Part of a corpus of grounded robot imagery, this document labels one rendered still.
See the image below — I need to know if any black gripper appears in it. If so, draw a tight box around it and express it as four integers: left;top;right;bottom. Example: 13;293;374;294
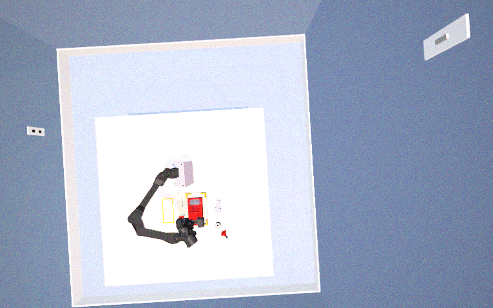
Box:
176;217;204;228

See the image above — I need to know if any red hood shell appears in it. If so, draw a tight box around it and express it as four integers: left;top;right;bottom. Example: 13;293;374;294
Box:
189;211;199;220

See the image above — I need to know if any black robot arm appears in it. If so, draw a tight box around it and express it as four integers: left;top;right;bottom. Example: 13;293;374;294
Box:
128;168;198;248

